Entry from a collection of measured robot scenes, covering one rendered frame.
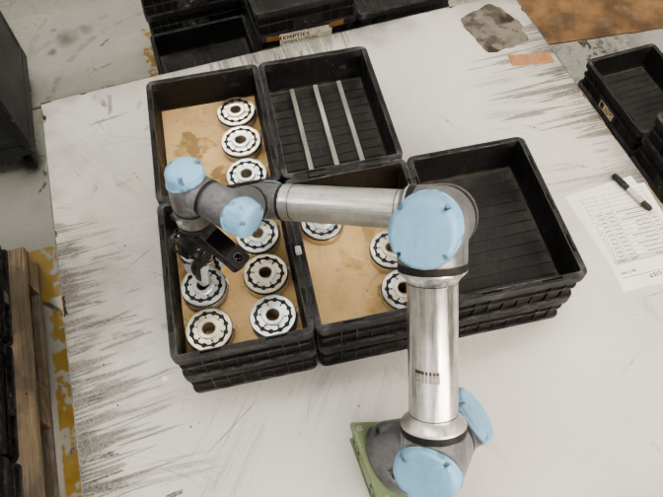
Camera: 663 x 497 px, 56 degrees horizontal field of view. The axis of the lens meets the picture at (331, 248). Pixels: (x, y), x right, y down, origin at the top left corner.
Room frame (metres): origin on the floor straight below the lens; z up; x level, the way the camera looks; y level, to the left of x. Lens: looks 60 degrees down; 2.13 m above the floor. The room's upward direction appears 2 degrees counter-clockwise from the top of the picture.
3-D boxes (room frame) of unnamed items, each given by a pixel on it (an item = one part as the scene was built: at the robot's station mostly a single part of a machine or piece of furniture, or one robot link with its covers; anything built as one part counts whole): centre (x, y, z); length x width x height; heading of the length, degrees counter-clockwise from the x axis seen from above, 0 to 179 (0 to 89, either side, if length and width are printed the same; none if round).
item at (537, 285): (0.78, -0.37, 0.92); 0.40 x 0.30 x 0.02; 10
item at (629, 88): (1.68, -1.22, 0.26); 0.40 x 0.30 x 0.23; 16
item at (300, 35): (1.94, 0.07, 0.41); 0.31 x 0.02 x 0.16; 105
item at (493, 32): (1.65, -0.56, 0.71); 0.22 x 0.19 x 0.01; 16
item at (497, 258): (0.78, -0.37, 0.87); 0.40 x 0.30 x 0.11; 10
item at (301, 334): (0.67, 0.22, 0.92); 0.40 x 0.30 x 0.02; 10
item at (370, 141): (1.12, 0.00, 0.87); 0.40 x 0.30 x 0.11; 10
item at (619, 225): (0.85, -0.80, 0.70); 0.33 x 0.23 x 0.01; 16
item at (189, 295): (0.66, 0.29, 0.86); 0.10 x 0.10 x 0.01
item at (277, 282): (0.68, 0.15, 0.86); 0.10 x 0.10 x 0.01
